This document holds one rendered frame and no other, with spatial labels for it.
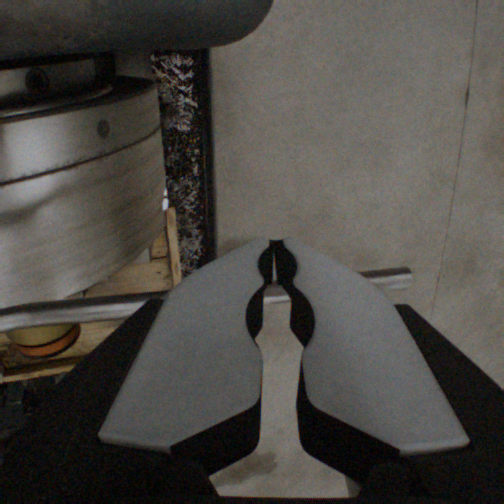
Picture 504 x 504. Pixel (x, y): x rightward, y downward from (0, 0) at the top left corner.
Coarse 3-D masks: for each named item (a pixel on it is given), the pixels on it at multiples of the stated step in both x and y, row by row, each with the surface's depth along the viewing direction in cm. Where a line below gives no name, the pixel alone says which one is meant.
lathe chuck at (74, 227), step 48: (144, 144) 29; (0, 192) 20; (48, 192) 22; (96, 192) 25; (144, 192) 30; (0, 240) 21; (48, 240) 23; (96, 240) 26; (144, 240) 31; (0, 288) 23; (48, 288) 25
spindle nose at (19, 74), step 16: (0, 64) 23; (16, 64) 24; (32, 64) 24; (48, 64) 24; (64, 64) 26; (80, 64) 28; (0, 80) 22; (16, 80) 23; (32, 80) 25; (48, 80) 25; (64, 80) 26; (80, 80) 28; (0, 96) 23; (16, 96) 23; (32, 96) 24; (48, 96) 25
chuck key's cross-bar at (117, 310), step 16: (368, 272) 19; (384, 272) 19; (400, 272) 20; (272, 288) 18; (384, 288) 19; (400, 288) 20; (32, 304) 17; (48, 304) 17; (64, 304) 17; (80, 304) 17; (96, 304) 17; (112, 304) 17; (128, 304) 18; (0, 320) 16; (16, 320) 17; (32, 320) 17; (48, 320) 17; (64, 320) 17; (80, 320) 17; (96, 320) 18
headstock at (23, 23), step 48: (0, 0) 15; (48, 0) 16; (96, 0) 16; (144, 0) 17; (192, 0) 18; (240, 0) 18; (0, 48) 18; (48, 48) 19; (96, 48) 20; (144, 48) 22
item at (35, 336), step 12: (72, 324) 41; (12, 336) 38; (24, 336) 37; (36, 336) 38; (48, 336) 38; (60, 336) 40; (72, 336) 42; (24, 348) 39; (36, 348) 39; (48, 348) 39; (60, 348) 40
